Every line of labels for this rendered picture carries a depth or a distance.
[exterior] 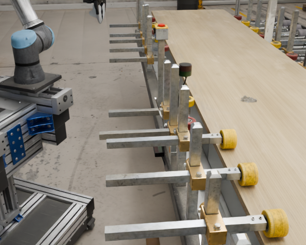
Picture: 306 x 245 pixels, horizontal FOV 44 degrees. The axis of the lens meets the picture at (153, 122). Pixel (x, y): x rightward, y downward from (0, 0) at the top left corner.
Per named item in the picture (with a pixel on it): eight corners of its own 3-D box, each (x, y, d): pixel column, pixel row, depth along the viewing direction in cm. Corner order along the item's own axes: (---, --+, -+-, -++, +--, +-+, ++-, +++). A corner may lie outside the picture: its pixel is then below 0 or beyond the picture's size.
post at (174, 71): (169, 158, 190) (171, 65, 168) (168, 154, 193) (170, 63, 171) (176, 157, 190) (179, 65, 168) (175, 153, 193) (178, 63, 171)
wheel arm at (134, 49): (109, 53, 312) (109, 48, 310) (109, 52, 315) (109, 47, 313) (162, 52, 316) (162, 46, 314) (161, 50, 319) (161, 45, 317)
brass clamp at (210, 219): (206, 246, 106) (207, 232, 104) (196, 213, 118) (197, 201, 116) (228, 244, 107) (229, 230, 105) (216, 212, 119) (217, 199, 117)
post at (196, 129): (186, 235, 147) (192, 126, 125) (185, 229, 151) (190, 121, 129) (195, 235, 148) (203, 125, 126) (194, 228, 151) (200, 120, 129)
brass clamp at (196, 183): (190, 191, 129) (190, 178, 126) (183, 168, 140) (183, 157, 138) (207, 189, 129) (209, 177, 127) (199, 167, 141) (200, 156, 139)
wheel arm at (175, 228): (105, 242, 106) (104, 232, 105) (105, 233, 110) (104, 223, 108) (277, 230, 111) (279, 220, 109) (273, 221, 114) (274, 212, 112)
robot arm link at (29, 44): (8, 62, 181) (4, 34, 175) (24, 54, 193) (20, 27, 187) (31, 64, 179) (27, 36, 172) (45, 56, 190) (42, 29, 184)
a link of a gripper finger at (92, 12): (91, 22, 183) (90, 2, 179) (102, 23, 181) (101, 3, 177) (88, 24, 180) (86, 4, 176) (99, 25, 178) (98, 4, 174)
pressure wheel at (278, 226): (269, 212, 108) (259, 207, 116) (271, 240, 107) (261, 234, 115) (289, 210, 108) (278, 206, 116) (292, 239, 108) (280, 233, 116)
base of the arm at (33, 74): (7, 81, 186) (3, 62, 181) (27, 72, 198) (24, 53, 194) (32, 86, 181) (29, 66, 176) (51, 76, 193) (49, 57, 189)
